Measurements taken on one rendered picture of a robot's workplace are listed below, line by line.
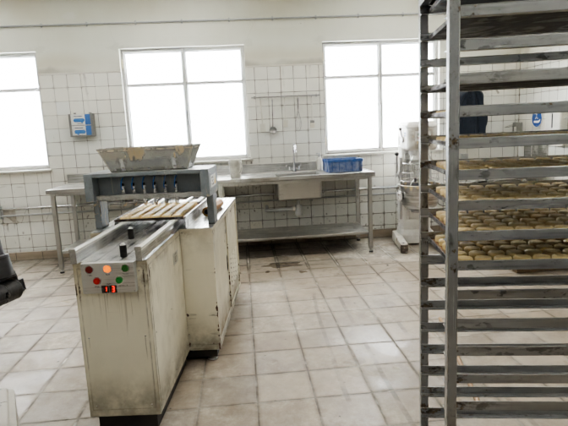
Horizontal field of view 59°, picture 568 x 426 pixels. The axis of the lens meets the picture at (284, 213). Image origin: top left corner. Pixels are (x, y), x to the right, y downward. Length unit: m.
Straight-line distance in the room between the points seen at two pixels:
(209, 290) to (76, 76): 3.82
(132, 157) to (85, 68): 3.32
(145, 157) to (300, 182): 2.71
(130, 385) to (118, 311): 0.36
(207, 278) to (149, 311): 0.71
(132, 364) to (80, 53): 4.40
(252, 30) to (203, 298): 3.77
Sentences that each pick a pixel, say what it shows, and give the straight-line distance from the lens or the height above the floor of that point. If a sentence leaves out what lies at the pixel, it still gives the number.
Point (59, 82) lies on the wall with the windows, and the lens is 6.36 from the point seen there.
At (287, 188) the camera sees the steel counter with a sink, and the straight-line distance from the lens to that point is 5.45.
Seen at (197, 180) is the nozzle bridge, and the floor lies 1.11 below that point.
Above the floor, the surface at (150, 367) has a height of 0.33.
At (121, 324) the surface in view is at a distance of 2.48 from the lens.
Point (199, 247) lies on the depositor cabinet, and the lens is 3.00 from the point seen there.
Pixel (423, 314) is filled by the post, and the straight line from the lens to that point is 2.08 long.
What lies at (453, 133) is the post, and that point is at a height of 1.35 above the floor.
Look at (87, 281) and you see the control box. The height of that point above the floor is 0.76.
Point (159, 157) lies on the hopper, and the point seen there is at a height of 1.25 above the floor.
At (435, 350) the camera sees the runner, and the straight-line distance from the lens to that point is 2.14.
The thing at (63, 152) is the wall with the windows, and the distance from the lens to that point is 6.34.
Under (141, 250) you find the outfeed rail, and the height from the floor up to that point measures 0.89.
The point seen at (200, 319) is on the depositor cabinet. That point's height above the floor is 0.28.
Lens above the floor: 1.39
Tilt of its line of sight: 10 degrees down
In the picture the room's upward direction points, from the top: 3 degrees counter-clockwise
